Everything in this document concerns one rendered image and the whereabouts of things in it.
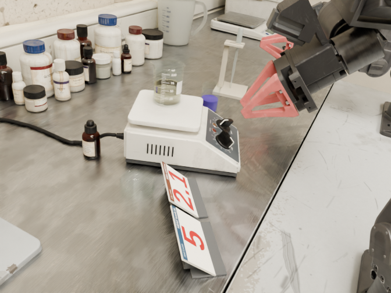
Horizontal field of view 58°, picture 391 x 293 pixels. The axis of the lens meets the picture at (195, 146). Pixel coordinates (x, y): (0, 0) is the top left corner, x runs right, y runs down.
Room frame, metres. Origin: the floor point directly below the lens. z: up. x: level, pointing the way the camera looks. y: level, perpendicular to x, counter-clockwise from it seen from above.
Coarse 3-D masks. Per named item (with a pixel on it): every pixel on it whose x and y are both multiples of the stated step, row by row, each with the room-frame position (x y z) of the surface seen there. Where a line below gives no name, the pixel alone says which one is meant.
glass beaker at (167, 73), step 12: (156, 60) 0.58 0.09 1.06; (168, 60) 0.59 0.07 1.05; (156, 72) 0.55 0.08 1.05; (168, 72) 0.54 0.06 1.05; (180, 72) 0.56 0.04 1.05; (156, 84) 0.55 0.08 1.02; (168, 84) 0.54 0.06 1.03; (180, 84) 0.56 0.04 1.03; (156, 96) 0.55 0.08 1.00; (168, 96) 0.55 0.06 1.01; (180, 96) 0.56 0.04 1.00
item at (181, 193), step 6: (168, 168) 0.44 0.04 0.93; (168, 174) 0.43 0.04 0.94; (174, 174) 0.44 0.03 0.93; (180, 174) 0.46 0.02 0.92; (174, 180) 0.42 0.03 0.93; (180, 180) 0.44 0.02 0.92; (174, 186) 0.41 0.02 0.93; (180, 186) 0.42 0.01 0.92; (186, 186) 0.43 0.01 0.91; (174, 192) 0.39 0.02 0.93; (180, 192) 0.40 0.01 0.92; (186, 192) 0.42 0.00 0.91; (174, 198) 0.37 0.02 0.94; (180, 198) 0.39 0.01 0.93; (186, 198) 0.40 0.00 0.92; (180, 204) 0.37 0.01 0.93; (186, 204) 0.38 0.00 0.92; (192, 204) 0.40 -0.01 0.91; (192, 210) 0.38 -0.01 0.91
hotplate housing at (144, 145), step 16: (128, 128) 0.49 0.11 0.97; (144, 128) 0.50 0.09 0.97; (160, 128) 0.50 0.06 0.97; (128, 144) 0.48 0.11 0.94; (144, 144) 0.48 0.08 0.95; (160, 144) 0.48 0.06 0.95; (176, 144) 0.48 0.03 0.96; (192, 144) 0.48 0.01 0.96; (208, 144) 0.49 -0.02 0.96; (128, 160) 0.49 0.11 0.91; (144, 160) 0.48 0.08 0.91; (160, 160) 0.48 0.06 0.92; (176, 160) 0.48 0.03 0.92; (192, 160) 0.48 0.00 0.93; (208, 160) 0.48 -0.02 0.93; (224, 160) 0.48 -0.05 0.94
